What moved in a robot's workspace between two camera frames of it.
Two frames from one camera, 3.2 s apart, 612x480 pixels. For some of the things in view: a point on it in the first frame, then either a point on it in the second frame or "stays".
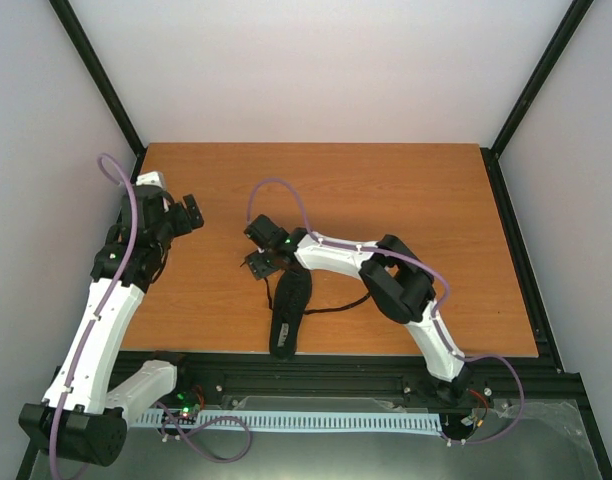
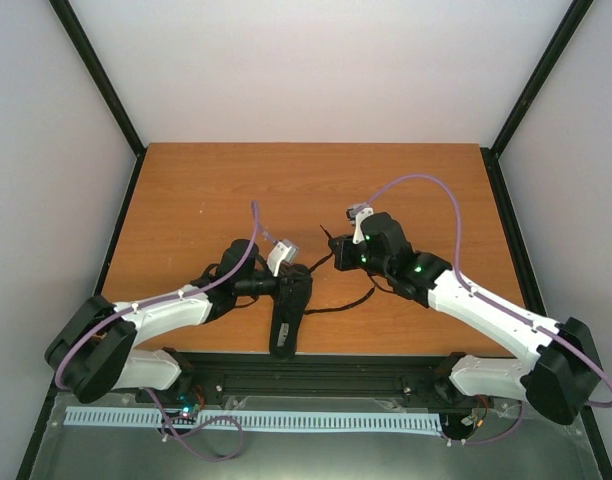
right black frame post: (490, 155) stays
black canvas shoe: (291, 296) stays
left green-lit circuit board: (185, 416) stays
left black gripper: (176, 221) -> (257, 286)
